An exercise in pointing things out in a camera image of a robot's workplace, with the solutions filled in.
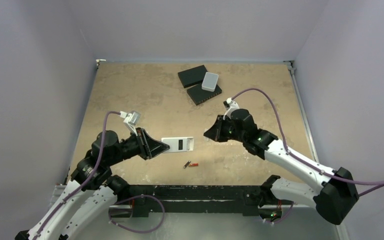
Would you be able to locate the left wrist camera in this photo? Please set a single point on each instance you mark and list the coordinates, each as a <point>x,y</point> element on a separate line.
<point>130,120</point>

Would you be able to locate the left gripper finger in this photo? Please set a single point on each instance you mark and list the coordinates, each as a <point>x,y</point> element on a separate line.
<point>152,153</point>
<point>153,144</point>

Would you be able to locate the white plastic box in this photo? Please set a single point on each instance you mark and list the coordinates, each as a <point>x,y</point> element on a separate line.
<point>210,82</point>

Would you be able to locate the black box front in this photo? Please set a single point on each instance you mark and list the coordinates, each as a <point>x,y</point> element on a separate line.
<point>199,95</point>

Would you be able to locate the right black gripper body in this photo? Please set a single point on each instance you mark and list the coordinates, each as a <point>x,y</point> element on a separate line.
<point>221,127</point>

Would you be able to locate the black box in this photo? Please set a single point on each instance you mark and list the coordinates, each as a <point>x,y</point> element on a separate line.
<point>192,76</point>
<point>199,95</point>

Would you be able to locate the black box rear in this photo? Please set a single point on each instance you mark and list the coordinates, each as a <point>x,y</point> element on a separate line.
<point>192,76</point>

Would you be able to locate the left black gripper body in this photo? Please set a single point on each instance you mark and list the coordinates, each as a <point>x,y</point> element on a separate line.
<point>134,145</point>

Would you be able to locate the black battery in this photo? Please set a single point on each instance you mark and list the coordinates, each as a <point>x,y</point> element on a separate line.
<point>187,164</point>

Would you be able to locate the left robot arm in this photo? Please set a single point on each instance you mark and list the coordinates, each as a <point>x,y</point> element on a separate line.
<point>93,188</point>

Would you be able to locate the white remote control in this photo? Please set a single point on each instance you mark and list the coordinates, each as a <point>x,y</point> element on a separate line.
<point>179,144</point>

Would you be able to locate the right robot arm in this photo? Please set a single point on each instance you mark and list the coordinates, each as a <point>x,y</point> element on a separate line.
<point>329,191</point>

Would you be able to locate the black base bar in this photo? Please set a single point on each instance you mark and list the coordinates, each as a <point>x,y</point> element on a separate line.
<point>247,200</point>

